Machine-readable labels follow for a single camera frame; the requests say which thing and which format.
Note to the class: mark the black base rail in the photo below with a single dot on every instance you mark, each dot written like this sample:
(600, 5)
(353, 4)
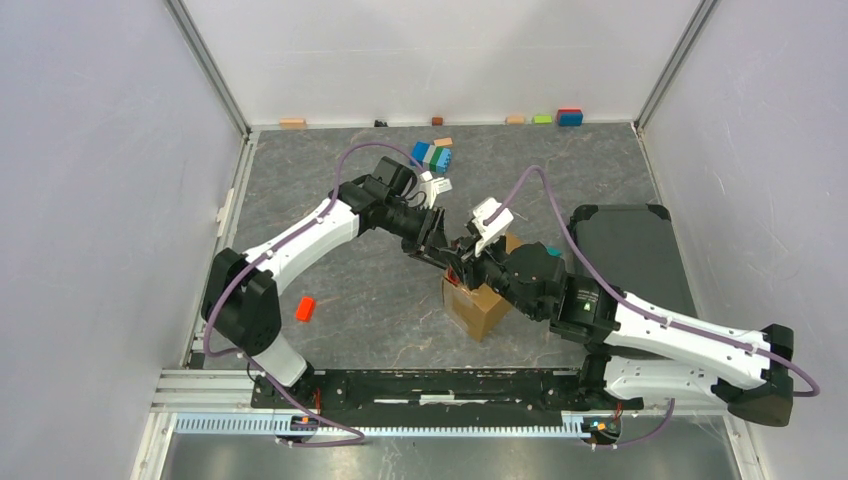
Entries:
(523, 397)

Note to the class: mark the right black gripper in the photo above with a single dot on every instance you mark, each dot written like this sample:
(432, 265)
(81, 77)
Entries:
(466, 265)

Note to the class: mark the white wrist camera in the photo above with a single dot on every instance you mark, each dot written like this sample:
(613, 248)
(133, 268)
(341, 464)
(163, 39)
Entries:
(491, 220)
(431, 187)

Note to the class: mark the blue green block stack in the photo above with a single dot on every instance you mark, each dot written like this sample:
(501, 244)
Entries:
(434, 158)

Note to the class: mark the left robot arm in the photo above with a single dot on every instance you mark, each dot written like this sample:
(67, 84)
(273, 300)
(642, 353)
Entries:
(241, 297)

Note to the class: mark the brown cardboard express box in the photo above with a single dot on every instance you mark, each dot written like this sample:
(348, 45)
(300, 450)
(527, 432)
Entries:
(477, 312)

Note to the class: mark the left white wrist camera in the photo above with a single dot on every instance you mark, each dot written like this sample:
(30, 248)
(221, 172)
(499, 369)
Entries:
(431, 187)

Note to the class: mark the white toothed cable duct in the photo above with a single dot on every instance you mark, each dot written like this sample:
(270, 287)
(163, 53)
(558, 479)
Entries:
(290, 425)

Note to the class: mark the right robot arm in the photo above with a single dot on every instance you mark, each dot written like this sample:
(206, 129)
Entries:
(640, 349)

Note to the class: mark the small red block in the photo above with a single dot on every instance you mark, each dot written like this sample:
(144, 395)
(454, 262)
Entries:
(305, 309)

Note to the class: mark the green block at wall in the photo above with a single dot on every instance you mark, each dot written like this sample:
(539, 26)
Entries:
(542, 119)

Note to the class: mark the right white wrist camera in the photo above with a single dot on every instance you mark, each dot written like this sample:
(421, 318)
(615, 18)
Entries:
(491, 220)

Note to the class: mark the red blue block at wall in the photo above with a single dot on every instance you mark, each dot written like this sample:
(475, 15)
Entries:
(569, 117)

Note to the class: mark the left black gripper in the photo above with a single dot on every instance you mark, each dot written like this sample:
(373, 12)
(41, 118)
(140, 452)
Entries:
(429, 237)

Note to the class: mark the tan block at wall left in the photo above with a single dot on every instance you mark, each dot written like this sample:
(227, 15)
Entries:
(292, 123)

